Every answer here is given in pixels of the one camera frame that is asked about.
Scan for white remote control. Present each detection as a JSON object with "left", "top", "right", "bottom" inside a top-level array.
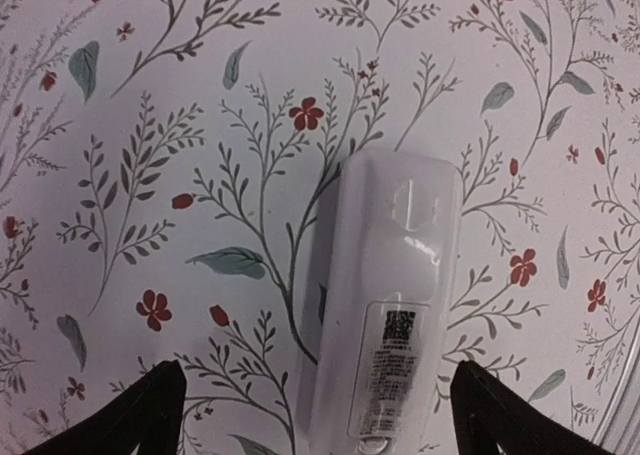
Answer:
[{"left": 308, "top": 149, "right": 461, "bottom": 454}]

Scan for floral patterned table mat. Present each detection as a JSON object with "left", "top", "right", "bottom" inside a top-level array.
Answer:
[{"left": 1, "top": 0, "right": 639, "bottom": 454}]

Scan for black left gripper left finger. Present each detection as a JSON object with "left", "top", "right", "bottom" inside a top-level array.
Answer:
[{"left": 28, "top": 361, "right": 186, "bottom": 455}]

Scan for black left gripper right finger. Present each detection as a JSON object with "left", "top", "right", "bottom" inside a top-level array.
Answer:
[{"left": 451, "top": 361, "right": 610, "bottom": 455}]

